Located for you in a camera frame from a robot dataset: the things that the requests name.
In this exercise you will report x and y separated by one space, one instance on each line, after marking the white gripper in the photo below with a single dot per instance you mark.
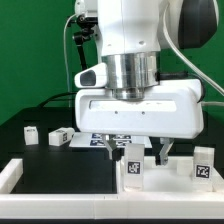
171 109

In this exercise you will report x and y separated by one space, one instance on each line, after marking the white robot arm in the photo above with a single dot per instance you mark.
125 93

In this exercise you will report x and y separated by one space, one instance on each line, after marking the white tag base sheet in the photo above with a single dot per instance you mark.
92 140

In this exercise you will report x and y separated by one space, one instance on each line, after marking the white U-shaped obstacle fence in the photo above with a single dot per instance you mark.
121 205

